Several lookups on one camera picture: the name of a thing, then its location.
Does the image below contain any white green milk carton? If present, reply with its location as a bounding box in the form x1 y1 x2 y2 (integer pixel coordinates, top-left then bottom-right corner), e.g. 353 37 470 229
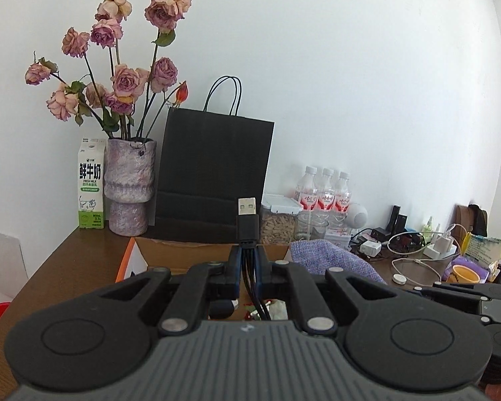
76 139 107 229

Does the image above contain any navy blue zip pouch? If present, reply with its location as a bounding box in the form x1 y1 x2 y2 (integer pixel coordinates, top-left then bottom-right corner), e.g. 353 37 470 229
208 300 239 320

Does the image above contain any red cardboard pumpkin box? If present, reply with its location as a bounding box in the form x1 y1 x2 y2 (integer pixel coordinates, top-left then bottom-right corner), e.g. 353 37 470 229
115 235 293 322

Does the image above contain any black paper shopping bag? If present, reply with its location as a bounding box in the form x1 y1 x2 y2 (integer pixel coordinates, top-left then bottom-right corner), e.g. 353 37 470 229
147 75 274 244

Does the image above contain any white power adapter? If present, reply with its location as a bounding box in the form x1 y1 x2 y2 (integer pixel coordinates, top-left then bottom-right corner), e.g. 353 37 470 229
359 240 382 258

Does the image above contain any purple knitted cloth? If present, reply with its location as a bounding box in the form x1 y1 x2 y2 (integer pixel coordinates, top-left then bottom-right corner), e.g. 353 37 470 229
290 240 385 284

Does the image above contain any water bottle left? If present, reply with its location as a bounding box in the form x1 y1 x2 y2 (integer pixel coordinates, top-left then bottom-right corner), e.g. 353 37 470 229
295 166 318 212

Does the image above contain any white round charger puck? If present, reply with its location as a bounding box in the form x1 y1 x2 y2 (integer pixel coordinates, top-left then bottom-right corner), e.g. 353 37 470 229
392 273 407 285

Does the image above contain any black usb cable bundle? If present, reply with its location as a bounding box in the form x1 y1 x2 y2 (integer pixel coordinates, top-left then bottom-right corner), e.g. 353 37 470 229
237 196 273 322

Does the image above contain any purple textured vase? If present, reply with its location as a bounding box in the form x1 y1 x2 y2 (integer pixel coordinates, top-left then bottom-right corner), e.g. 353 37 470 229
104 139 156 237

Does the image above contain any water bottle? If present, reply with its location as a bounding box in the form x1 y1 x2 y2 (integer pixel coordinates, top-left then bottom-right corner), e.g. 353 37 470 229
334 171 351 216
295 166 318 212
317 167 336 215

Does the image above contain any clear seed storage container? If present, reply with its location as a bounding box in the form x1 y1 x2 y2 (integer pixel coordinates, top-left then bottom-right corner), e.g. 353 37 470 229
261 194 302 244

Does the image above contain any empty glass cup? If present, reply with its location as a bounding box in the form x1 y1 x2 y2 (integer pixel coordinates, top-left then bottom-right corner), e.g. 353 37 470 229
294 211 328 241

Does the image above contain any yellow cartoon mug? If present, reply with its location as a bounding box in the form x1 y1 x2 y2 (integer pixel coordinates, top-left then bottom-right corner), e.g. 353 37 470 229
447 264 481 284

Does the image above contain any white round robot speaker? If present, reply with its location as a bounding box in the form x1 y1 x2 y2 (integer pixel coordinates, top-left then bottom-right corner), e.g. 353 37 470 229
345 203 367 229

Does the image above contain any water bottle right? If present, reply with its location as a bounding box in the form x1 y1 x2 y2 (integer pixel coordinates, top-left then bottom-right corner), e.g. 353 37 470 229
334 171 351 216

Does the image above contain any dried pink rose bouquet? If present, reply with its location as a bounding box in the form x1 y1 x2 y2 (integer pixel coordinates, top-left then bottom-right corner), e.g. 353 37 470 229
24 0 192 141

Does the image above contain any water bottle middle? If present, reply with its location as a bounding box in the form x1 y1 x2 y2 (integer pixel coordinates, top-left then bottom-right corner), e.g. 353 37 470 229
317 167 336 215

